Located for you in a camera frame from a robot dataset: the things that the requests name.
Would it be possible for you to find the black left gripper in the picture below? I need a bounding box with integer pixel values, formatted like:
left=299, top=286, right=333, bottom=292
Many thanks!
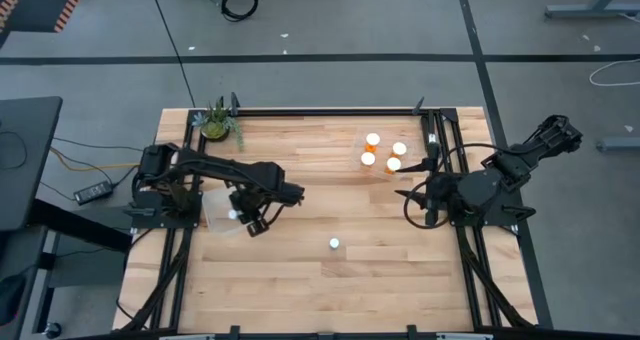
left=228, top=185, right=289, bottom=238

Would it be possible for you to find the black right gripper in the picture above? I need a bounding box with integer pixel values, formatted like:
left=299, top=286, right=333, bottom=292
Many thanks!
left=393, top=143, right=469, bottom=227

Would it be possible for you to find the clear plastic bin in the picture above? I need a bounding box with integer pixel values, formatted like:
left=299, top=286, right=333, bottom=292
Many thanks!
left=202, top=187, right=251, bottom=236
left=351, top=126, right=426, bottom=182

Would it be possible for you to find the black clamp with silver plate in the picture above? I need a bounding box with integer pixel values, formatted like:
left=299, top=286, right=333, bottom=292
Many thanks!
left=423, top=110, right=440, bottom=154

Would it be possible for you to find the green succulent in pot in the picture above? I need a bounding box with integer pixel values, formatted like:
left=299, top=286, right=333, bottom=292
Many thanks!
left=192, top=95, right=246, bottom=154

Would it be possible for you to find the black desk crossbeam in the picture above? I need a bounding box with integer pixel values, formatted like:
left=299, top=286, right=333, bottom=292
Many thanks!
left=29, top=198, right=132, bottom=254

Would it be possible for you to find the black power adapter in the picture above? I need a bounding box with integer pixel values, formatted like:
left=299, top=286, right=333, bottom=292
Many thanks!
left=73, top=180, right=114, bottom=206

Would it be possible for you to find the grey floor foot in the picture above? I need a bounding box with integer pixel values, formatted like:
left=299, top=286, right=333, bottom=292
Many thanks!
left=594, top=137, right=640, bottom=155

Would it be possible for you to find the black desk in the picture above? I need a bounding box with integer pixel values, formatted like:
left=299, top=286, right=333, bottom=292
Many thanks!
left=0, top=96, right=64, bottom=231

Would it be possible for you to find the grey table leg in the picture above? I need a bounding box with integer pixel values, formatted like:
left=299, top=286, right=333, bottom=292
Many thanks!
left=543, top=0, right=640, bottom=21

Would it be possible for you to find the black mat with orange-striped edges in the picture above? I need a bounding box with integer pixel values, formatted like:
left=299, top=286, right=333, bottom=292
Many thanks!
left=0, top=0, right=91, bottom=34

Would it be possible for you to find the black aluminium rig frame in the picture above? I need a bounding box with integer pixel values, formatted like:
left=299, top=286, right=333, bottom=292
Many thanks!
left=117, top=105, right=539, bottom=340

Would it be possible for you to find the yellow cable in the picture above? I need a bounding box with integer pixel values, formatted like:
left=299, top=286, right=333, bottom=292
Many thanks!
left=48, top=146, right=141, bottom=173

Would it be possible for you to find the thin black floor cable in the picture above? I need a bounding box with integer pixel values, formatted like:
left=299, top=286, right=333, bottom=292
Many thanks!
left=146, top=0, right=197, bottom=109

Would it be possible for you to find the coiled black cable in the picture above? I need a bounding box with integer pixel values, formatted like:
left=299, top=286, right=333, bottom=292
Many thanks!
left=219, top=0, right=260, bottom=23

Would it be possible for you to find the white floor cable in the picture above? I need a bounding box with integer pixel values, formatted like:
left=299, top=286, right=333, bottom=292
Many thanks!
left=588, top=57, right=640, bottom=88

